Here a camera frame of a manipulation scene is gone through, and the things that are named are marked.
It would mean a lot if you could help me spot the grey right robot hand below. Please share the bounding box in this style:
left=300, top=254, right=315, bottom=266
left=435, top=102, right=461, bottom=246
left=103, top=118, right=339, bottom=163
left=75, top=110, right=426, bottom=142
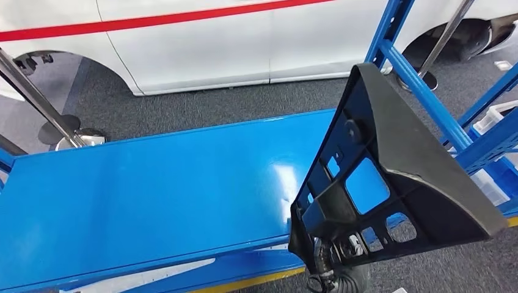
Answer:
left=306, top=233, right=365, bottom=293

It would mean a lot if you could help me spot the black plastic plate part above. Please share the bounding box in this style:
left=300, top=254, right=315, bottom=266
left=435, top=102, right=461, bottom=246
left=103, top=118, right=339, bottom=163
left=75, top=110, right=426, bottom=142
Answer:
left=288, top=62, right=509, bottom=276

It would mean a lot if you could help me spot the white plastic bin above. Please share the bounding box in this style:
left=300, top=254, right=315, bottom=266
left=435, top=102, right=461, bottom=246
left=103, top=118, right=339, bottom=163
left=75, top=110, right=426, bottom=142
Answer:
left=473, top=101, right=518, bottom=136
left=469, top=167, right=511, bottom=207
left=60, top=258, right=217, bottom=293

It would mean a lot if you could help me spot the large blue metal shelving rack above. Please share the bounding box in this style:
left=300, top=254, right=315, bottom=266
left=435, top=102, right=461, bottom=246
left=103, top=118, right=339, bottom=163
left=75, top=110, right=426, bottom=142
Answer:
left=0, top=0, right=518, bottom=293

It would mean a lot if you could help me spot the blue plastic bin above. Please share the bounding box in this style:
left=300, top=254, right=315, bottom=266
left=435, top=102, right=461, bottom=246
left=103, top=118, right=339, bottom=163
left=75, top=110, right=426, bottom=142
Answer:
left=467, top=125, right=518, bottom=193

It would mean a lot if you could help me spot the blue wheeled bin rack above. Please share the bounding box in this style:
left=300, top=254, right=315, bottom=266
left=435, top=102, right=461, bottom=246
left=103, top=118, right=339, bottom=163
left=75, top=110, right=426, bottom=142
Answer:
left=441, top=60, right=518, bottom=219

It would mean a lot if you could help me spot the white car with red stripe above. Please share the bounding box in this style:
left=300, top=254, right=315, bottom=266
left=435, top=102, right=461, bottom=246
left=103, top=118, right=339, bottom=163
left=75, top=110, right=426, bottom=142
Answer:
left=0, top=0, right=518, bottom=96

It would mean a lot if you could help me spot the chrome stanchion post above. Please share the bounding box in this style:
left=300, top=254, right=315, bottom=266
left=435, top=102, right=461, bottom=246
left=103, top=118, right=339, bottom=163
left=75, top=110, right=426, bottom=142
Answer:
left=0, top=48, right=107, bottom=151
left=396, top=0, right=476, bottom=92

